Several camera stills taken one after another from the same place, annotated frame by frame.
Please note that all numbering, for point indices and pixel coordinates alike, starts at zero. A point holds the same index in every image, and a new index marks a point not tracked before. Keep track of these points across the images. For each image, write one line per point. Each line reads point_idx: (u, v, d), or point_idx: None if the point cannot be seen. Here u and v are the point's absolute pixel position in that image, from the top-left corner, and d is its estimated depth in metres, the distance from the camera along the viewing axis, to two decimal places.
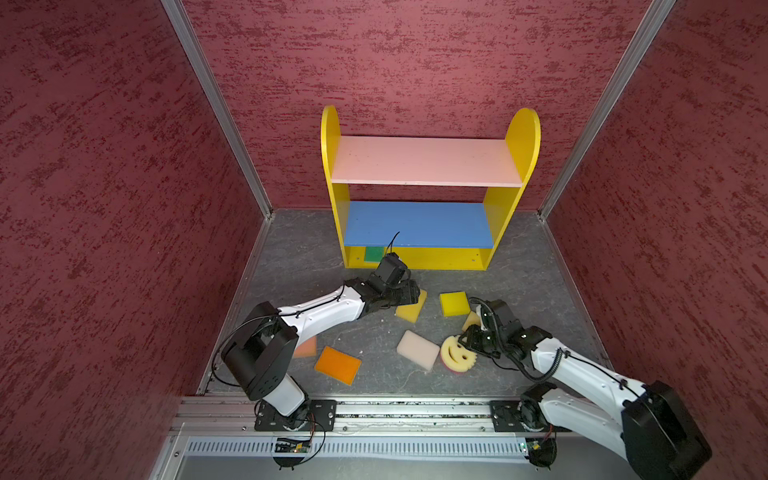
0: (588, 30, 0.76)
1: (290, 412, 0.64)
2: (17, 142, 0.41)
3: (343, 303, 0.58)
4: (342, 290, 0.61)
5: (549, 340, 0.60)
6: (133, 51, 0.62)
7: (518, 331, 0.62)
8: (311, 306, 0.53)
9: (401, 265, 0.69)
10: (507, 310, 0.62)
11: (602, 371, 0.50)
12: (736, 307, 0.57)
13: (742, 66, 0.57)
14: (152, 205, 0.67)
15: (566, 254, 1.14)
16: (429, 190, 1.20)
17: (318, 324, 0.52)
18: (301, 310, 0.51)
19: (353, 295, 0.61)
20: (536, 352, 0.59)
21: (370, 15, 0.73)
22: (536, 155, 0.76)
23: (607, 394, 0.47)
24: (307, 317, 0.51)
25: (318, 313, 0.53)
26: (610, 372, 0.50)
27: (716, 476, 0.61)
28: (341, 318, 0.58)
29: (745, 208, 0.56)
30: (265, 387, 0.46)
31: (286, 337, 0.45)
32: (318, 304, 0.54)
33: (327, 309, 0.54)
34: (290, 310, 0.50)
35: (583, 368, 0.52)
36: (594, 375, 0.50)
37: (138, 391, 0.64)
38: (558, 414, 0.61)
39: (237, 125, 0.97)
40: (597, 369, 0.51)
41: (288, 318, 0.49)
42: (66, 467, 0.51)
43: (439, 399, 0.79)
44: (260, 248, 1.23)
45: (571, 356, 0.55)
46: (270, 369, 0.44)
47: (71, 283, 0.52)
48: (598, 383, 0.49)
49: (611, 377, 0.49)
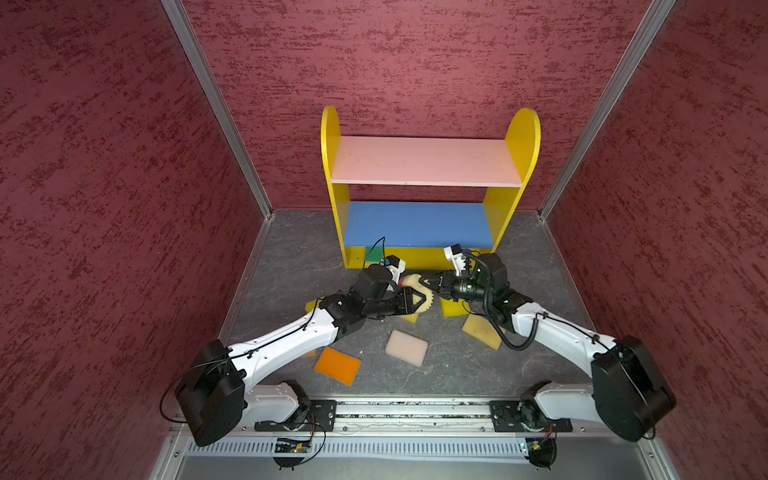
0: (588, 30, 0.76)
1: (287, 413, 0.63)
2: (17, 143, 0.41)
3: (311, 332, 0.52)
4: (312, 315, 0.55)
5: (527, 303, 0.62)
6: (133, 51, 0.62)
7: (503, 293, 0.68)
8: (268, 341, 0.48)
9: (382, 281, 0.60)
10: (502, 268, 0.64)
11: (577, 329, 0.51)
12: (736, 307, 0.57)
13: (741, 67, 0.57)
14: (152, 206, 0.67)
15: (566, 254, 1.14)
16: (429, 190, 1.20)
17: (278, 359, 0.48)
18: (255, 348, 0.46)
19: (324, 321, 0.55)
20: (516, 314, 0.60)
21: (370, 16, 0.73)
22: (536, 155, 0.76)
23: (578, 348, 0.49)
24: (262, 355, 0.46)
25: (277, 349, 0.48)
26: (583, 329, 0.51)
27: (717, 475, 0.61)
28: (311, 346, 0.53)
29: (745, 209, 0.56)
30: (218, 431, 0.44)
31: (231, 385, 0.41)
32: (278, 339, 0.49)
33: (290, 343, 0.49)
34: (243, 349, 0.46)
35: (557, 326, 0.53)
36: (568, 331, 0.52)
37: (138, 391, 0.64)
38: (550, 406, 0.62)
39: (237, 125, 0.97)
40: (572, 327, 0.52)
41: (238, 361, 0.44)
42: (66, 467, 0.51)
43: (439, 399, 0.79)
44: (260, 248, 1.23)
45: (548, 317, 0.56)
46: (216, 418, 0.41)
47: (71, 284, 0.51)
48: (571, 339, 0.50)
49: (585, 334, 0.50)
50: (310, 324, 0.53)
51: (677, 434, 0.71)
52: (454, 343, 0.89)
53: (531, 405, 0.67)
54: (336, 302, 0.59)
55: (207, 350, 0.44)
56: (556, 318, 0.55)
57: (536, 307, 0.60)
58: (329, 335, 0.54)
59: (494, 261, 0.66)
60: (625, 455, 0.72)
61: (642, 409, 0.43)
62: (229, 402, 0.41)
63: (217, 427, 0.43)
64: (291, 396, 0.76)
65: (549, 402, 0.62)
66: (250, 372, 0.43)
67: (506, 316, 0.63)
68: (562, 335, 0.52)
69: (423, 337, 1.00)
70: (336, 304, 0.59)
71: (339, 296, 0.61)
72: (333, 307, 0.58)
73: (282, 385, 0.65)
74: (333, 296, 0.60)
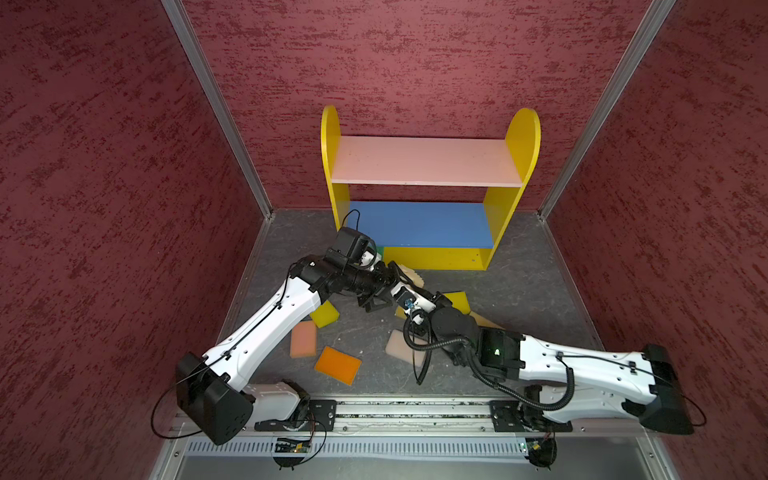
0: (588, 30, 0.76)
1: (290, 408, 0.63)
2: (17, 142, 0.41)
3: (289, 307, 0.48)
4: (286, 287, 0.50)
5: (523, 343, 0.50)
6: (133, 51, 0.62)
7: (484, 342, 0.53)
8: (246, 333, 0.44)
9: (361, 237, 0.59)
10: (465, 319, 0.48)
11: (606, 361, 0.45)
12: (736, 307, 0.57)
13: (742, 67, 0.57)
14: (152, 205, 0.67)
15: (566, 254, 1.14)
16: (429, 190, 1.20)
17: (264, 347, 0.45)
18: (233, 346, 0.43)
19: (300, 291, 0.49)
20: (526, 368, 0.48)
21: (370, 16, 0.73)
22: (536, 156, 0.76)
23: (630, 388, 0.43)
24: (242, 351, 0.43)
25: (257, 338, 0.44)
26: (614, 359, 0.45)
27: (716, 476, 0.61)
28: (296, 318, 0.49)
29: (745, 208, 0.56)
30: (234, 427, 0.44)
31: (218, 391, 0.39)
32: (257, 325, 0.45)
33: (269, 326, 0.45)
34: (220, 352, 0.42)
35: (585, 366, 0.45)
36: (605, 369, 0.44)
37: (138, 390, 0.64)
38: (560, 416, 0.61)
39: (237, 125, 0.97)
40: (600, 359, 0.45)
41: (218, 366, 0.41)
42: (66, 468, 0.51)
43: (439, 399, 0.79)
44: (260, 248, 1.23)
45: (566, 357, 0.47)
46: (219, 422, 0.40)
47: (71, 284, 0.51)
48: (613, 378, 0.44)
49: (620, 366, 0.44)
50: (286, 297, 0.49)
51: (678, 435, 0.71)
52: None
53: (539, 421, 0.65)
54: (311, 263, 0.53)
55: (181, 366, 0.41)
56: (573, 352, 0.47)
57: (540, 347, 0.49)
58: (312, 303, 0.50)
59: (448, 325, 0.48)
60: (626, 454, 0.72)
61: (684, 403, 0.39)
62: (225, 404, 0.39)
63: (232, 425, 0.43)
64: (292, 393, 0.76)
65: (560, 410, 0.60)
66: (234, 373, 0.41)
67: (505, 370, 0.49)
68: (603, 377, 0.44)
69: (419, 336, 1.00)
70: (310, 265, 0.53)
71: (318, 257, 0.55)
72: (307, 269, 0.52)
73: (281, 384, 0.65)
74: (310, 258, 0.54)
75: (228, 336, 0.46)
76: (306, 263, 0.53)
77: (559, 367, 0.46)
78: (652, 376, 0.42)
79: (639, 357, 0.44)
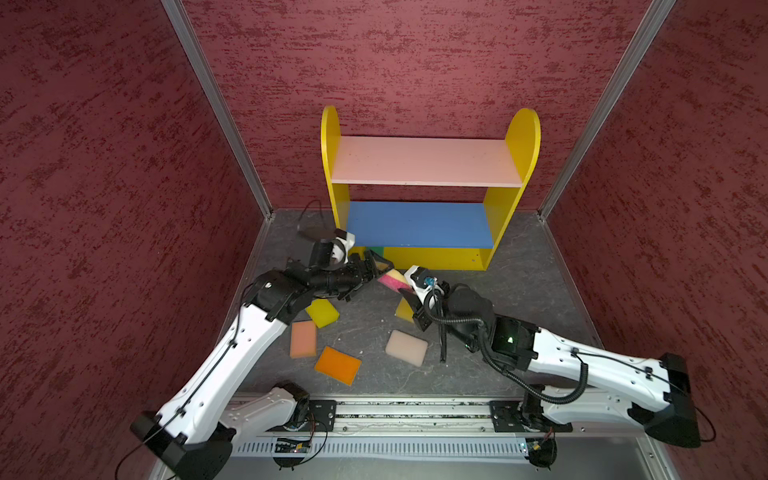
0: (588, 30, 0.76)
1: (289, 413, 0.64)
2: (17, 143, 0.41)
3: (246, 342, 0.42)
4: (240, 320, 0.44)
5: (538, 335, 0.49)
6: (134, 51, 0.63)
7: (497, 329, 0.52)
8: (201, 381, 0.40)
9: (324, 241, 0.50)
10: (481, 301, 0.48)
11: (621, 363, 0.44)
12: (736, 307, 0.57)
13: (741, 67, 0.57)
14: (152, 205, 0.67)
15: (566, 254, 1.14)
16: (429, 190, 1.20)
17: (225, 392, 0.41)
18: (187, 400, 0.39)
19: (257, 322, 0.44)
20: (538, 359, 0.47)
21: (370, 16, 0.73)
22: (536, 156, 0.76)
23: (643, 392, 0.43)
24: (198, 403, 0.39)
25: (213, 385, 0.40)
26: (629, 362, 0.44)
27: (716, 476, 0.61)
28: (264, 346, 0.45)
29: (745, 208, 0.56)
30: (216, 463, 0.43)
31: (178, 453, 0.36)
32: (212, 370, 0.41)
33: (226, 369, 0.41)
34: (173, 409, 0.39)
35: (599, 366, 0.45)
36: (619, 371, 0.44)
37: (139, 390, 0.64)
38: (560, 416, 0.61)
39: (237, 125, 0.97)
40: (616, 361, 0.45)
41: (173, 425, 0.38)
42: (66, 468, 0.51)
43: (439, 399, 0.79)
44: (260, 248, 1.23)
45: (581, 354, 0.46)
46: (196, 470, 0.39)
47: (71, 284, 0.51)
48: (627, 380, 0.43)
49: (635, 369, 0.44)
50: (242, 331, 0.43)
51: None
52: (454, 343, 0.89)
53: (537, 418, 0.65)
54: (264, 285, 0.47)
55: (137, 429, 0.38)
56: (589, 351, 0.46)
57: (556, 342, 0.48)
58: (275, 330, 0.45)
59: (465, 303, 0.49)
60: (626, 455, 0.72)
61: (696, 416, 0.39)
62: (197, 456, 0.38)
63: (213, 465, 0.42)
64: (290, 397, 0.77)
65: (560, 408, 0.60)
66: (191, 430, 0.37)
67: (517, 358, 0.49)
68: (617, 379, 0.44)
69: (420, 337, 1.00)
70: (264, 287, 0.46)
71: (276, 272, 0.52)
72: (261, 292, 0.46)
73: (274, 393, 0.63)
74: (264, 277, 0.47)
75: (182, 388, 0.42)
76: (260, 285, 0.47)
77: (572, 362, 0.46)
78: (667, 383, 0.42)
79: (656, 363, 0.44)
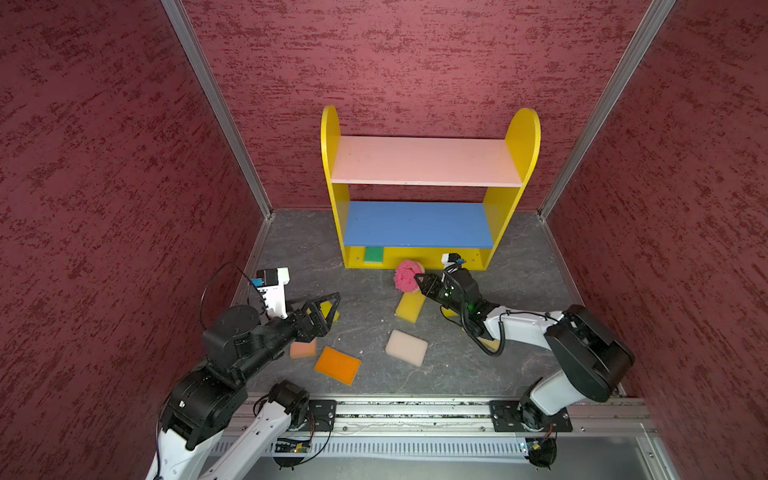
0: (588, 30, 0.76)
1: (287, 424, 0.65)
2: (17, 143, 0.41)
3: (172, 475, 0.38)
4: (160, 450, 0.39)
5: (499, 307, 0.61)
6: (133, 51, 0.62)
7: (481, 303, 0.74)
8: None
9: (228, 340, 0.39)
10: (470, 279, 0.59)
11: (533, 314, 0.57)
12: (736, 307, 0.57)
13: (741, 67, 0.57)
14: (152, 206, 0.67)
15: (566, 253, 1.14)
16: (429, 190, 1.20)
17: None
18: None
19: (177, 450, 0.38)
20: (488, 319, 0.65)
21: (370, 15, 0.73)
22: (536, 155, 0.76)
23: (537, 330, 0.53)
24: None
25: None
26: (539, 313, 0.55)
27: (715, 476, 0.61)
28: (198, 461, 0.41)
29: (745, 208, 0.56)
30: None
31: None
32: None
33: None
34: None
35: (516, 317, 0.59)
36: (525, 318, 0.57)
37: (138, 390, 0.64)
38: (546, 402, 0.62)
39: (237, 125, 0.97)
40: (529, 313, 0.58)
41: None
42: (66, 468, 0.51)
43: (439, 399, 0.79)
44: (260, 248, 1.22)
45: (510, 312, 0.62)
46: None
47: (71, 284, 0.51)
48: (530, 324, 0.55)
49: (541, 316, 0.55)
50: (163, 464, 0.39)
51: (678, 435, 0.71)
52: (454, 343, 0.89)
53: (532, 410, 0.66)
54: (179, 405, 0.39)
55: None
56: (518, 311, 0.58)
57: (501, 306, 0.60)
58: (209, 440, 0.40)
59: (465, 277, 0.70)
60: (626, 455, 0.72)
61: (602, 367, 0.46)
62: None
63: None
64: (280, 414, 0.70)
65: (542, 395, 0.62)
66: None
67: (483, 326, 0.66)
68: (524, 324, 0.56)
69: (420, 336, 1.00)
70: (180, 407, 0.39)
71: (192, 379, 0.41)
72: (180, 413, 0.39)
73: (257, 423, 0.61)
74: (175, 394, 0.40)
75: None
76: (175, 404, 0.40)
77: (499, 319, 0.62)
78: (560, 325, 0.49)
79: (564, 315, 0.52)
